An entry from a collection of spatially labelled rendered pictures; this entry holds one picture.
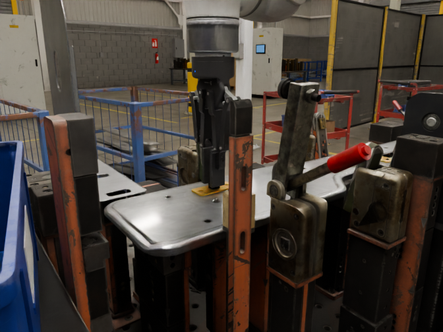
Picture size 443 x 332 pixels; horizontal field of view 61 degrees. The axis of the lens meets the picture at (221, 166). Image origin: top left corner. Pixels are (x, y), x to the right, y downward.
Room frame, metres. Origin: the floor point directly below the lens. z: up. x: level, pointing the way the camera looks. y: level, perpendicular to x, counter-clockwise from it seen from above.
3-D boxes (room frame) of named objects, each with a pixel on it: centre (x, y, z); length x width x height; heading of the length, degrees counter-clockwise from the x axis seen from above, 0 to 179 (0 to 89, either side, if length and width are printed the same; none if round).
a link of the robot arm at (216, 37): (0.68, 0.01, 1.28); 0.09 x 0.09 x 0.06
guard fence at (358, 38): (6.49, -2.67, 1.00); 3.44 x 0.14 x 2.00; 135
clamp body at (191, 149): (0.84, 0.06, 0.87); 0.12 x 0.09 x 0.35; 36
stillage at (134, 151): (3.17, 0.73, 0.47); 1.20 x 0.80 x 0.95; 46
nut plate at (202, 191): (0.68, 0.01, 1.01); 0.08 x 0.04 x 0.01; 126
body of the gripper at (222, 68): (0.68, 0.01, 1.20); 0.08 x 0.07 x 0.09; 36
